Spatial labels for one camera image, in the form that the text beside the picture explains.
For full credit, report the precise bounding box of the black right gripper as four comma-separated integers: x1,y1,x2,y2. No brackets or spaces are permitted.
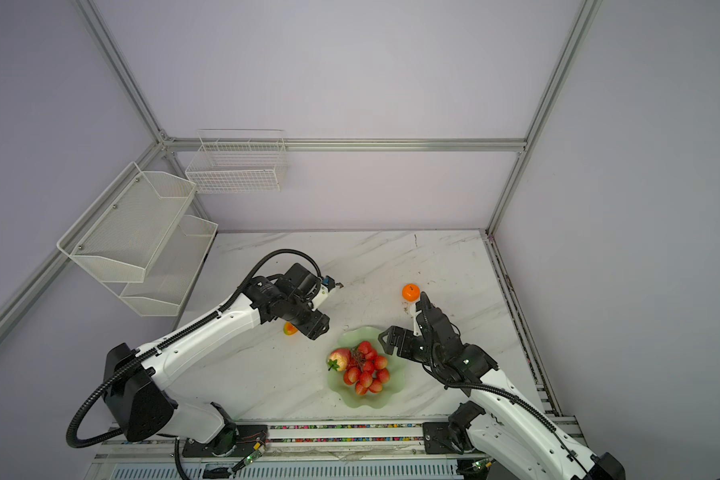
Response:
375,326,441,365

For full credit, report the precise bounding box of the orange fake tangerine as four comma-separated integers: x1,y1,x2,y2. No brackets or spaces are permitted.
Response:
401,283,421,303

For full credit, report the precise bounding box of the red yellow fake mango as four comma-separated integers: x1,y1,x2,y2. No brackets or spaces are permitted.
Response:
284,322,299,336

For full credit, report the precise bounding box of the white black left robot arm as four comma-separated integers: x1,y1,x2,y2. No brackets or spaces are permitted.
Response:
103,263,340,455

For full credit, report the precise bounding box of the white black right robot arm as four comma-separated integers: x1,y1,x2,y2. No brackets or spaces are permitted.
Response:
379,292,626,480

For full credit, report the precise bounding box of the white mesh lower shelf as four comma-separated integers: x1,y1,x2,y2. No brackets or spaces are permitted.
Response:
120,215,218,317

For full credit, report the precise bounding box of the white mesh shelf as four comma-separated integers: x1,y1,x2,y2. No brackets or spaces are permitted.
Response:
120,215,218,317
57,163,197,283

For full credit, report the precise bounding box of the white mesh upper shelf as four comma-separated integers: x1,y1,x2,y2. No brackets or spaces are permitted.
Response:
57,163,197,283

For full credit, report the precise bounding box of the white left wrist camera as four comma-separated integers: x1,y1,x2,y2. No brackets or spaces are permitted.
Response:
310,276,344,311

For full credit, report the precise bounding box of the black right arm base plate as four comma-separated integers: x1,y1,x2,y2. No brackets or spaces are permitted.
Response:
422,422,460,455

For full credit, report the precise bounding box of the aluminium front rail frame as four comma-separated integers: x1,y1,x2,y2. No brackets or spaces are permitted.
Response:
82,413,604,480

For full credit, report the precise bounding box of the white wire wall basket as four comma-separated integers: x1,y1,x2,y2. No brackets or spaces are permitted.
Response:
185,129,289,194

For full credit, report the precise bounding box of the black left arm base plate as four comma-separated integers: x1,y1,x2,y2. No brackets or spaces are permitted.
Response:
182,424,269,458

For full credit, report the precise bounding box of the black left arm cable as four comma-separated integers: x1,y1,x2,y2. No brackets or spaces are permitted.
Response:
64,248,324,449

